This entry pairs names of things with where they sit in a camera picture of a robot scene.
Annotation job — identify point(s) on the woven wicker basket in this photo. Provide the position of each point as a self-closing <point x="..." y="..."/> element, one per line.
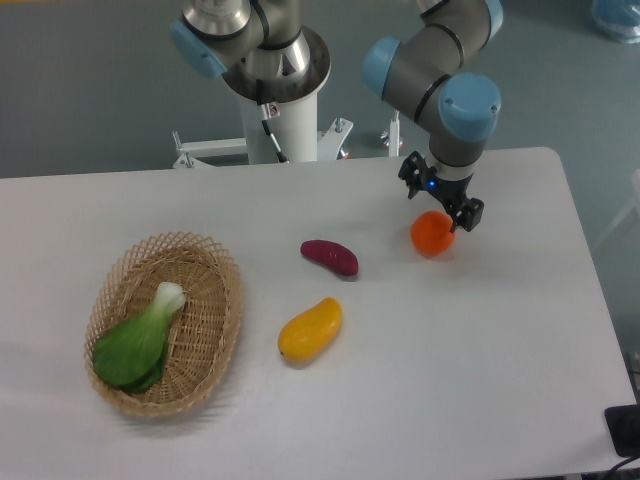
<point x="202" y="334"/>

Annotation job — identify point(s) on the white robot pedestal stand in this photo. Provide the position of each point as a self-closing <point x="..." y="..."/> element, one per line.
<point x="277" y="94"/>

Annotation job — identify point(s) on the black device at table edge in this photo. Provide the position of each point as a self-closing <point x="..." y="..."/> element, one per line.
<point x="623" y="425"/>

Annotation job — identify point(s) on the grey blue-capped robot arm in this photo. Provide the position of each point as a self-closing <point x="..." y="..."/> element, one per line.
<point x="422" y="78"/>

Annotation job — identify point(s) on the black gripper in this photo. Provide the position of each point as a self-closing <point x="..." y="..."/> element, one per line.
<point x="466" y="213"/>

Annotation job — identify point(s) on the orange fruit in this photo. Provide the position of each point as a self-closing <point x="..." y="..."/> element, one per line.
<point x="431" y="233"/>

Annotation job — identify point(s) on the yellow mango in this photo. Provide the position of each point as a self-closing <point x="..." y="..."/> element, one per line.
<point x="305" y="336"/>

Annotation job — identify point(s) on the green bok choy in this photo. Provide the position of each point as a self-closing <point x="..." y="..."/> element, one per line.
<point x="131" y="356"/>

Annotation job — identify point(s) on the purple sweet potato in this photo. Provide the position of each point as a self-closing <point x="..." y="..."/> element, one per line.
<point x="334" y="256"/>

